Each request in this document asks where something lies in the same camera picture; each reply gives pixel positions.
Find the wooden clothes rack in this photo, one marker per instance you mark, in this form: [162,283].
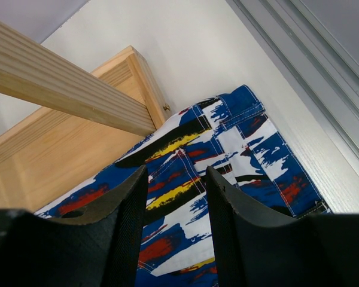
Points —
[84,121]

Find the right aluminium side rail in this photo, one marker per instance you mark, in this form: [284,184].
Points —
[316,62]

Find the blue white patterned trousers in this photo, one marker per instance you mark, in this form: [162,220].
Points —
[229,132]

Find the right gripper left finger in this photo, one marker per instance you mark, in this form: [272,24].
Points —
[95,245]

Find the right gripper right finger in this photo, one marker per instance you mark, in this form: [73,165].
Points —
[255,245]

